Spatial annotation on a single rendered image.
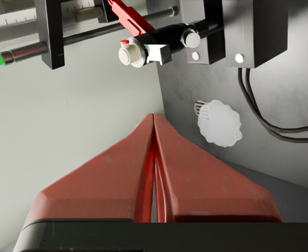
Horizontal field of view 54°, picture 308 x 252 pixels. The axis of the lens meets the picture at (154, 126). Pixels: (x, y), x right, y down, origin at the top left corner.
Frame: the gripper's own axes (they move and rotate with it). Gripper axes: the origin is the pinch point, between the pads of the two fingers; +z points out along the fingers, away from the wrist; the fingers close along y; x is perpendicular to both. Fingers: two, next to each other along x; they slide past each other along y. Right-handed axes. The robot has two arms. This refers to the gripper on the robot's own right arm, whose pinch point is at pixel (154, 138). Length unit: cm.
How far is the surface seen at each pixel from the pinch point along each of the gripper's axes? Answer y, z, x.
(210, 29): -6.2, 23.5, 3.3
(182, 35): -2.8, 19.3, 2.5
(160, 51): -0.5, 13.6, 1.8
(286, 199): -22.4, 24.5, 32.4
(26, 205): 22.6, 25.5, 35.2
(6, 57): 18.6, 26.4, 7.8
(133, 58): 1.9, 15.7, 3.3
